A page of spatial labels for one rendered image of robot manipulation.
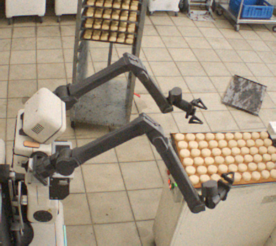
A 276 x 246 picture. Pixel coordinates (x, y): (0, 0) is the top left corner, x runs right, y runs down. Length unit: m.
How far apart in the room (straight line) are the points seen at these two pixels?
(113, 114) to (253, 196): 1.68
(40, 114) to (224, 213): 1.14
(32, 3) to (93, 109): 2.04
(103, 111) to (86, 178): 0.66
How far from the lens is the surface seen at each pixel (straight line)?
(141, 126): 1.62
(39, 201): 2.12
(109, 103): 3.71
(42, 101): 1.82
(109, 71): 2.00
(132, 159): 3.42
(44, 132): 1.81
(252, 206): 2.38
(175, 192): 2.18
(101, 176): 3.25
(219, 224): 2.41
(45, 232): 2.54
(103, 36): 3.17
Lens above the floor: 2.34
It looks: 36 degrees down
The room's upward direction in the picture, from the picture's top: 9 degrees clockwise
